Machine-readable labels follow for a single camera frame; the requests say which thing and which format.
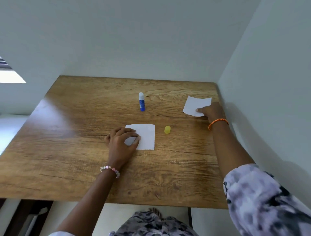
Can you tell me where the pastel bead bracelet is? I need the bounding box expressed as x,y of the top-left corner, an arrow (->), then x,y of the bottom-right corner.
100,165 -> 121,179

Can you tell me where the person's right hand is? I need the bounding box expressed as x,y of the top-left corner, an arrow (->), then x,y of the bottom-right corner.
196,102 -> 227,124

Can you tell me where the person's right forearm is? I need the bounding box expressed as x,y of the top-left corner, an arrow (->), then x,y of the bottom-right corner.
210,121 -> 255,181

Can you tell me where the person's left hand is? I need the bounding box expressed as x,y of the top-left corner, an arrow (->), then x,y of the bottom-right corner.
104,126 -> 141,171

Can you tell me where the orange braided bracelet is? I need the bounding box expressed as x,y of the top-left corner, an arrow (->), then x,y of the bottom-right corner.
208,118 -> 229,131

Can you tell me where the blue glue stick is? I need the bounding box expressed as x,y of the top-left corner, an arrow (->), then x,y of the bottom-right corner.
138,92 -> 146,112

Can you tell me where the floral grey sleeve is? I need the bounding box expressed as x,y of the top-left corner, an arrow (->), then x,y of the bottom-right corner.
223,163 -> 311,236

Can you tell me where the floral grey garment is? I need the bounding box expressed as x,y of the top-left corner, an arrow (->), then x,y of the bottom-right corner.
109,208 -> 199,236

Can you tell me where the person's left forearm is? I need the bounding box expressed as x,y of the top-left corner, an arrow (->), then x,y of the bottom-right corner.
55,169 -> 117,236

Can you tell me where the white square paper sheet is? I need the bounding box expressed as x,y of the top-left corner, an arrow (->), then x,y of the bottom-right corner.
182,95 -> 212,117
124,124 -> 155,151

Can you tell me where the bright window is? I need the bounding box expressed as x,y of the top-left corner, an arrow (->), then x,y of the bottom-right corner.
0,56 -> 27,84

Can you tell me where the dark wooden chair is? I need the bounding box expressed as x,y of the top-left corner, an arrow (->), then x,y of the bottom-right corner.
0,198 -> 54,236

